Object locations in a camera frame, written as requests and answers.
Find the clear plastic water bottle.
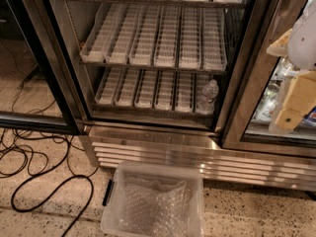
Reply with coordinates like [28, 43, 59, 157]
[197, 79, 219, 115]

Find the silver soda can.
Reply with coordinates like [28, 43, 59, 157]
[256, 83, 279, 121]

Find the blue pepsi can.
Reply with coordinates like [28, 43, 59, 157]
[303, 107, 316, 127]

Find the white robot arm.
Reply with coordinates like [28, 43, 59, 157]
[267, 1, 316, 135]

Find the black floor cable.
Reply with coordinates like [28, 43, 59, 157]
[0, 39, 99, 237]

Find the clear plastic storage bin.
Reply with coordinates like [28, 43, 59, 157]
[101, 161, 204, 237]

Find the closed glass fridge door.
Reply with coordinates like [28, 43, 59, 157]
[223, 0, 316, 158]

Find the open glass fridge door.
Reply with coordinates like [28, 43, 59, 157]
[0, 0, 82, 135]

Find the bubble wrap sheet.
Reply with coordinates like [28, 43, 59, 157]
[118, 177, 191, 237]

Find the black bin handle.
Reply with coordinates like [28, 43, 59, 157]
[102, 180, 114, 206]

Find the stainless steel fridge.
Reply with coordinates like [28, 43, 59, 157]
[23, 0, 316, 191]

